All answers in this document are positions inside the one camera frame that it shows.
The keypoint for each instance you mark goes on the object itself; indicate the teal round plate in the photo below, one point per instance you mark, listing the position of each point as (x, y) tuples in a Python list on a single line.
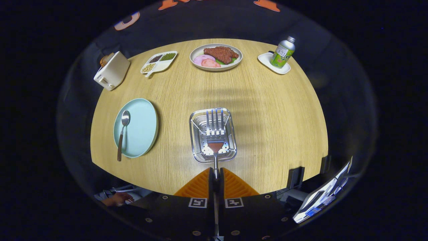
[(140, 127)]

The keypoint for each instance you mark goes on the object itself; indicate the pale pink ham slice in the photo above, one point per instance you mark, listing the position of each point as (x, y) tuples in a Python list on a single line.
[(200, 59)]

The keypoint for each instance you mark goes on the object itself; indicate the white divided tray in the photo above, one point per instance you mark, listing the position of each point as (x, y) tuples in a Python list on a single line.
[(162, 67)]

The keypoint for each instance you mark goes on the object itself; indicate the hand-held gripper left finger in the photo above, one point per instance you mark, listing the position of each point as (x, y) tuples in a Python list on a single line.
[(177, 217)]

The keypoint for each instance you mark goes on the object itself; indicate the pile of dark beans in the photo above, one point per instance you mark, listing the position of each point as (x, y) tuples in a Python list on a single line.
[(155, 59)]

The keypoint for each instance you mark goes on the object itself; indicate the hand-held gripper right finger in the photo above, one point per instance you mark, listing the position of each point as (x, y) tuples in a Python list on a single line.
[(254, 217)]

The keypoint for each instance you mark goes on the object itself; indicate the small white coaster tray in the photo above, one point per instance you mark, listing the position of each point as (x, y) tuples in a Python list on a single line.
[(265, 60)]

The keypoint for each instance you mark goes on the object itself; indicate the salmon pink ham slice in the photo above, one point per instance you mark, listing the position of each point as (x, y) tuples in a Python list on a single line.
[(210, 63)]

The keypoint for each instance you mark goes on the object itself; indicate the silver green label bottle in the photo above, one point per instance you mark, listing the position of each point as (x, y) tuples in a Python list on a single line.
[(282, 53)]

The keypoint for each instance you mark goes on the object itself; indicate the metal spoon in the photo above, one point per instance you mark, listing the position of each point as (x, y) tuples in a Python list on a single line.
[(125, 117)]

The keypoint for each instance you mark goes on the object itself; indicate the pile of yellow soybeans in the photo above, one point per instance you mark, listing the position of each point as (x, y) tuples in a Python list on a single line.
[(148, 67)]

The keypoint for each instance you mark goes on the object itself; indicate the black table clamp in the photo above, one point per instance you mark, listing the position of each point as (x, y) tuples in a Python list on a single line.
[(325, 164), (296, 177)]

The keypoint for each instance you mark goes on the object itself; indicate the pile of green beans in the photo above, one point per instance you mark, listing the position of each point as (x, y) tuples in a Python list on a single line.
[(168, 56)]

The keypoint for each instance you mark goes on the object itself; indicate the tablet screen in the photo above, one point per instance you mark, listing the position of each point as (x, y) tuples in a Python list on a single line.
[(321, 197)]

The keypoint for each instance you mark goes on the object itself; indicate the brown grilled steak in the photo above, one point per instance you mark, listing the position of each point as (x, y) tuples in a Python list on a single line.
[(222, 53)]

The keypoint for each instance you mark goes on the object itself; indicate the green lettuce leaf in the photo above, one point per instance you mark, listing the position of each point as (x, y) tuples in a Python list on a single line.
[(232, 61)]

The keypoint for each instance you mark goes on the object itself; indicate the metal fork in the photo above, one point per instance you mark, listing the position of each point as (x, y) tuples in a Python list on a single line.
[(215, 147)]

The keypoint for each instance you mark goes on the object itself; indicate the toasted bread slice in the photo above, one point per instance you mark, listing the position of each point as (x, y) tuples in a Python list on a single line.
[(106, 59)]

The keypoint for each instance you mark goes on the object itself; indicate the cream white toaster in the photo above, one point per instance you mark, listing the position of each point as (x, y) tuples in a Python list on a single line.
[(112, 72)]

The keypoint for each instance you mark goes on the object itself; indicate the beige round plate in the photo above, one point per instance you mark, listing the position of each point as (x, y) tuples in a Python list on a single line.
[(197, 53)]

